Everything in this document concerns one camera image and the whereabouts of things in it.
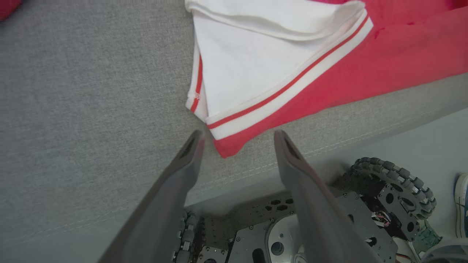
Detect large black omni wheel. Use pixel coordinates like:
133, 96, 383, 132
350, 157, 437, 220

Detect white blue sneaker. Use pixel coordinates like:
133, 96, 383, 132
454, 174, 468, 239

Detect red shorts with white panels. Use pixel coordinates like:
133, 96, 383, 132
185, 0, 468, 159

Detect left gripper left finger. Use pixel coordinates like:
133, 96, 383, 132
98, 130, 206, 263

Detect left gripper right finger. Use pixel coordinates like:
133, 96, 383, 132
273, 130, 382, 263

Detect small black omni wheel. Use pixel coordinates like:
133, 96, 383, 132
175, 211, 200, 263

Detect green plastic base part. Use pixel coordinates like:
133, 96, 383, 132
412, 219, 443, 254

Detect grey rounded cover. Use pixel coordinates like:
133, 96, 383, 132
420, 237, 468, 263

